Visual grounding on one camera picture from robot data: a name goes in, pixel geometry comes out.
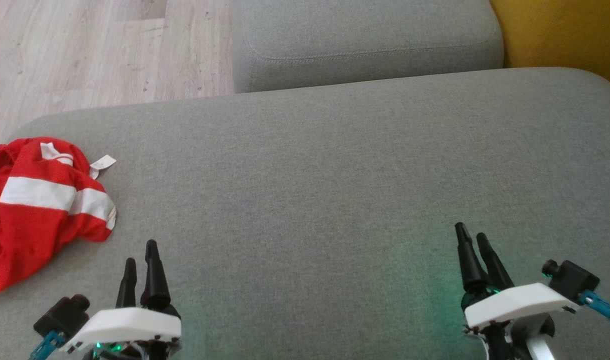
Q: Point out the medium grey sofa seat cushion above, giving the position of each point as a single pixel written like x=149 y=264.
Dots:
x=365 y=40

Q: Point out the long yellow sofa backrest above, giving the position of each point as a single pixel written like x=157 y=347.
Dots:
x=560 y=30

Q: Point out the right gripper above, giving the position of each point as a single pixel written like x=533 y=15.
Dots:
x=515 y=302

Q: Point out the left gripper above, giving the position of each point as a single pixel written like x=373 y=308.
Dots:
x=130 y=325

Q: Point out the large grey sofa seat cushion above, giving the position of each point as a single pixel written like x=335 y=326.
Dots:
x=310 y=175

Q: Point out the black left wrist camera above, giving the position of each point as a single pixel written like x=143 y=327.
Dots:
x=60 y=315

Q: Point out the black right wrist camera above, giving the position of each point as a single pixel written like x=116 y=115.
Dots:
x=572 y=280

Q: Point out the red shorts with white stripe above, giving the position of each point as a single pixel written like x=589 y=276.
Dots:
x=35 y=235

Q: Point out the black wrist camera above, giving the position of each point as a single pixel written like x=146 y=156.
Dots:
x=572 y=280
x=60 y=315

